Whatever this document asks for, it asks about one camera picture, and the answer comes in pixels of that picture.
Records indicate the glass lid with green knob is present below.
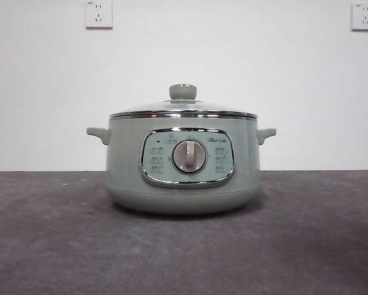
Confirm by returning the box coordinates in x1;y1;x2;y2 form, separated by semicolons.
109;83;259;120

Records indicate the sage green electric cooking pot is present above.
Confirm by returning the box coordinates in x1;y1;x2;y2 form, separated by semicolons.
86;115;278;215

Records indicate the white wall socket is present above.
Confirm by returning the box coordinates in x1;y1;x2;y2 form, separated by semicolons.
351;2;368;31
85;0;114;30

